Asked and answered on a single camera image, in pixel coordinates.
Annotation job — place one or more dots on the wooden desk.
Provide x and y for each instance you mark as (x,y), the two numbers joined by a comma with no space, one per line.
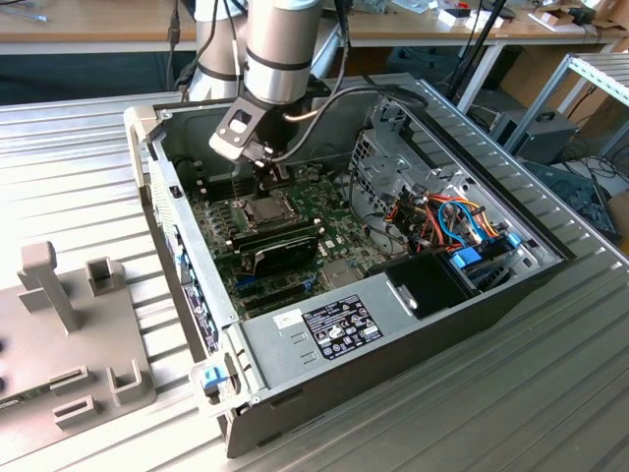
(540,35)

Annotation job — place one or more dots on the dark teal case panel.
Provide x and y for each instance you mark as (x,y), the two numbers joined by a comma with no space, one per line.
(565,187)

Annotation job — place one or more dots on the hard disk in blue carrier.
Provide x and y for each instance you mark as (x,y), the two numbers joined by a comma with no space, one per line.
(467,258)

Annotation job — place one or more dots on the open black PC case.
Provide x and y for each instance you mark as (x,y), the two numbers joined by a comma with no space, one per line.
(373,364)

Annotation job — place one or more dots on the blue case latch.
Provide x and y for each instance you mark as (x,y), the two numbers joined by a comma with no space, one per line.
(213,378)

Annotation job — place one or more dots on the CPU socket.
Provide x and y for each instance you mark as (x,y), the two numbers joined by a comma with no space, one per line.
(254,227)

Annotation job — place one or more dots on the small white box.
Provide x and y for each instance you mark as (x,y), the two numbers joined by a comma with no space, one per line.
(457,18)

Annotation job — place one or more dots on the black tripod pole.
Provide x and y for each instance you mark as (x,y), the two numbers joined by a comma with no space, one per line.
(480,39)

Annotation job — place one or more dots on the black graphics card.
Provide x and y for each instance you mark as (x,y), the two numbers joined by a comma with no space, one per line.
(285,255)

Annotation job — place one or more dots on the black expansion slot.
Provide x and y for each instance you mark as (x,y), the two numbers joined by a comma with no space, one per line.
(275,304)
(272,293)

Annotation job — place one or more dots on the grey power supply unit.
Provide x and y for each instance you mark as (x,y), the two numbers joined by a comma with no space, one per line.
(275,354)

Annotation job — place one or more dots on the brown cardboard box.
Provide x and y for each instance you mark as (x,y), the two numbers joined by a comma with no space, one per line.
(620,211)

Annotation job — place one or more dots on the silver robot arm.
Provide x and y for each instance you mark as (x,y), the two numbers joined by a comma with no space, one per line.
(280,49)

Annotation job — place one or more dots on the green motherboard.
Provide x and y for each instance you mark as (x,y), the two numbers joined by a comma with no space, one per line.
(344,231)

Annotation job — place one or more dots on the open cardboard box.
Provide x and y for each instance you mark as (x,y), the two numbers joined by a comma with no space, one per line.
(555,19)

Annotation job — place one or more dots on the aluminium shelf frame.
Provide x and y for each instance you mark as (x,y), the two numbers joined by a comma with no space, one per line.
(597,74)

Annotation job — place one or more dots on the black equipment box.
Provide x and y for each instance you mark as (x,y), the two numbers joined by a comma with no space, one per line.
(545,137)

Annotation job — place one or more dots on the green RAM stick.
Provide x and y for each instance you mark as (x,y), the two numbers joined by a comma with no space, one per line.
(24,395)

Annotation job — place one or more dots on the RAM slot with black clips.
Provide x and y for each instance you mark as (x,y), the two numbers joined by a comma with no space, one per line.
(280,236)
(280,226)
(221,183)

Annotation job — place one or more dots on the grey chipset heatsink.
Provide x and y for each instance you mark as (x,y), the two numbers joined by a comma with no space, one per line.
(339,275)

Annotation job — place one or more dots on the RAM slot with white clips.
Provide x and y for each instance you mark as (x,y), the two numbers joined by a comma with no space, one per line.
(221,188)
(280,241)
(221,178)

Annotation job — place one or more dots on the metal drive cage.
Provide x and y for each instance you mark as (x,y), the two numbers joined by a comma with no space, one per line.
(388,167)

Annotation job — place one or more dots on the blue expansion slot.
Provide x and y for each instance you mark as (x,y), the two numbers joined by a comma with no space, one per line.
(245,282)

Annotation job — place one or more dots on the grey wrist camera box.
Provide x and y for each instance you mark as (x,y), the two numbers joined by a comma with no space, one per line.
(236,129)

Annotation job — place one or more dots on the silver CPU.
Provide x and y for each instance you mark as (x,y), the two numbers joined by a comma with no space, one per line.
(268,211)

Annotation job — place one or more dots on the grey parts rack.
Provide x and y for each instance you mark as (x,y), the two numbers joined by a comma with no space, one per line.
(74,354)

